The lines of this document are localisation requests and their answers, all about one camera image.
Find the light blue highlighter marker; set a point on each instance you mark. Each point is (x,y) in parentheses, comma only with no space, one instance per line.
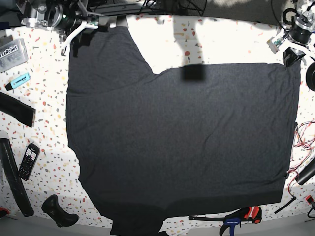
(17,81)

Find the small red connector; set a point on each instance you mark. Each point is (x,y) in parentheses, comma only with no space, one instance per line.
(309,199)

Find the small black flat object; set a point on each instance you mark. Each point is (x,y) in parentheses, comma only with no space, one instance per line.
(162,234)

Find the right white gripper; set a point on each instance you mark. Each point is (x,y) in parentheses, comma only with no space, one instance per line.
(89,21)

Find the long black foam tube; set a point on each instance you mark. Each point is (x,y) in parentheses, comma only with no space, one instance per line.
(14,181)

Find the black TV remote control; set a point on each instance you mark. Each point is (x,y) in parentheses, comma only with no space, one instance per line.
(28,162)

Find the dark grey T-shirt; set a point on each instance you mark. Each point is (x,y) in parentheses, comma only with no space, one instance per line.
(199,139)

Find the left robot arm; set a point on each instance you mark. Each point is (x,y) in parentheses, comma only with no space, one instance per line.
(295,36)

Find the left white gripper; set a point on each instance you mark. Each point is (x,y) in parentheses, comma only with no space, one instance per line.
(292,52)

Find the black round object right edge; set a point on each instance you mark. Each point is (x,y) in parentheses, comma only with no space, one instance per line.
(310,77)

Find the black cylinder right edge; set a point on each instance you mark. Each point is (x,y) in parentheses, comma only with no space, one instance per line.
(306,174)

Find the black fabric sleeve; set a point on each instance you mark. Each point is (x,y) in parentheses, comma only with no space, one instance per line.
(15,108)

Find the grey table clamp bracket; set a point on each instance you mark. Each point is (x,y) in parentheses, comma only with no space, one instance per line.
(117,21)

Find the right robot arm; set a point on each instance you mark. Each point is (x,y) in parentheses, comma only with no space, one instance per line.
(66,17)

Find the black allen key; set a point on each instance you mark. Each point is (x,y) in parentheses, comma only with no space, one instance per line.
(286,205)

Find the clear LeRobot screw box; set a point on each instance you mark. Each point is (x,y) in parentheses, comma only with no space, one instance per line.
(12,54)

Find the black orange bar clamp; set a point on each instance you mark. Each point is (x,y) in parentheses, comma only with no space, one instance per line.
(247,214)

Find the black game controller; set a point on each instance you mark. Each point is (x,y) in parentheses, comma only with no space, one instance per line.
(52,208)

